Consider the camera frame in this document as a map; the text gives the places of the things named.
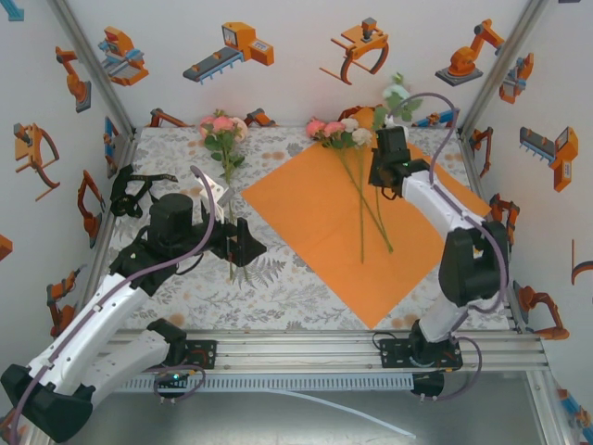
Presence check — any cream fake flower stem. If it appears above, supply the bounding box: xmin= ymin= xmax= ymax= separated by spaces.
xmin=341 ymin=118 xmax=375 ymax=265

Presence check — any black printed ribbon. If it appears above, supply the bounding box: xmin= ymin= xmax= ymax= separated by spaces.
xmin=109 ymin=164 xmax=180 ymax=219

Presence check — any light blue fake flower stem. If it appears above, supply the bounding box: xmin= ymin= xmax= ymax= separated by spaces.
xmin=372 ymin=71 xmax=425 ymax=254

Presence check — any orange wrapping paper sheet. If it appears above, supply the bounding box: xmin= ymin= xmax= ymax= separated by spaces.
xmin=240 ymin=105 xmax=493 ymax=330

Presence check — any floral patterned tablecloth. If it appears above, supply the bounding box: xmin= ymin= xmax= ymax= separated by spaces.
xmin=87 ymin=124 xmax=518 ymax=333

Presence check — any small circuit board green light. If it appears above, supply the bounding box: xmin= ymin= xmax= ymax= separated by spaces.
xmin=154 ymin=370 xmax=192 ymax=387

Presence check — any grey metal base panel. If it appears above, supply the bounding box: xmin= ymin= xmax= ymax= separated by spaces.
xmin=69 ymin=391 xmax=560 ymax=445

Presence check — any thin white tube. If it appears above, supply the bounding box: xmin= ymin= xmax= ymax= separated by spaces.
xmin=259 ymin=388 xmax=417 ymax=439

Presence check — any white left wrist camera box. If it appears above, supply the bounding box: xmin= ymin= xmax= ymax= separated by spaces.
xmin=196 ymin=172 xmax=237 ymax=224

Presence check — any aluminium table side rail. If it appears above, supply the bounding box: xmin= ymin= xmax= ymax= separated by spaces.
xmin=69 ymin=128 xmax=139 ymax=325
xmin=456 ymin=127 xmax=527 ymax=335

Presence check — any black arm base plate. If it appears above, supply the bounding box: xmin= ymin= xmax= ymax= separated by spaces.
xmin=378 ymin=339 xmax=464 ymax=371
xmin=157 ymin=339 xmax=219 ymax=371

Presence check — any aluminium frame rail with grooves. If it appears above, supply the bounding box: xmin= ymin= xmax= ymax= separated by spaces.
xmin=106 ymin=329 xmax=550 ymax=375

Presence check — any slanted aluminium frame post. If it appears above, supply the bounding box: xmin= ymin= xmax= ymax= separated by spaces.
xmin=458 ymin=0 xmax=550 ymax=135
xmin=45 ymin=0 xmax=138 ymax=134

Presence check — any white slotted cable duct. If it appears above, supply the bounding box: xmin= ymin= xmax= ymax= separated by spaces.
xmin=110 ymin=374 xmax=414 ymax=394

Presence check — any black box under rail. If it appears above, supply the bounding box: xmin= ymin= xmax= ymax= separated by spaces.
xmin=410 ymin=372 xmax=446 ymax=403

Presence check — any aluminium frame leg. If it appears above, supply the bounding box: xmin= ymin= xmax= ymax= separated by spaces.
xmin=527 ymin=370 xmax=572 ymax=445

